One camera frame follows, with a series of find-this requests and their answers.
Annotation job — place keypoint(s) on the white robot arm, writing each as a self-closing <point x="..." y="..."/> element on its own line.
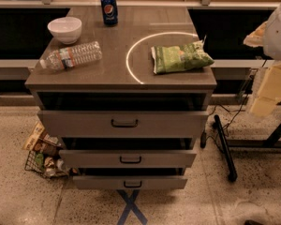
<point x="272" y="36"/>

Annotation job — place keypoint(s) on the blue tape cross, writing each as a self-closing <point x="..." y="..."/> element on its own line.
<point x="130" y="199"/>

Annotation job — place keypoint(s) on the top grey drawer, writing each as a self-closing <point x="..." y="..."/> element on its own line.
<point x="83" y="124"/>

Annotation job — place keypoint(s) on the grey drawer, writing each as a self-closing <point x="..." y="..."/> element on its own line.
<point x="129" y="182"/>
<point x="83" y="124"/>
<point x="127" y="158"/>

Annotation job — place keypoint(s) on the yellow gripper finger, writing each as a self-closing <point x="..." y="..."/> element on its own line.
<point x="266" y="91"/>
<point x="255" y="39"/>

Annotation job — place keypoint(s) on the bottom grey drawer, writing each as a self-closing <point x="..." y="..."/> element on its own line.
<point x="129" y="182"/>

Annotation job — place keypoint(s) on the white bowl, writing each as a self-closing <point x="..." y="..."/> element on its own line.
<point x="66" y="30"/>

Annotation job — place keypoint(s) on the blue pepsi can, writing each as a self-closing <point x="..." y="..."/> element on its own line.
<point x="109" y="12"/>

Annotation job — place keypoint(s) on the grey drawer cabinet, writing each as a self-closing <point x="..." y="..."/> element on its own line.
<point x="123" y="81"/>

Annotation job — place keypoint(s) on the black table leg frame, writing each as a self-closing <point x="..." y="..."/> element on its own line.
<point x="271" y="144"/>

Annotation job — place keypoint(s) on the wire basket with snacks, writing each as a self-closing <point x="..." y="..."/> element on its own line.
<point x="43" y="154"/>

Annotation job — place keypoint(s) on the clear plastic water bottle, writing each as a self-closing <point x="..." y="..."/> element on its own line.
<point x="72" y="56"/>

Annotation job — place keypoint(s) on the middle grey drawer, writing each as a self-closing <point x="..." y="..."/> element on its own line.
<point x="127" y="158"/>

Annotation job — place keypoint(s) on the green jalapeno chip bag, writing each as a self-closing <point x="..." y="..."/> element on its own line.
<point x="180" y="58"/>

